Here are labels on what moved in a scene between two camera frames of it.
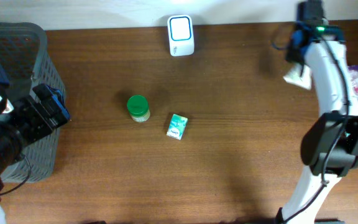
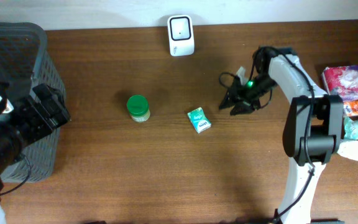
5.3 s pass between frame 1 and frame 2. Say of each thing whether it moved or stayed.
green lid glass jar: stayed
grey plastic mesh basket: stayed
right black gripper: moved
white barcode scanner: stayed
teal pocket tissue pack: moved
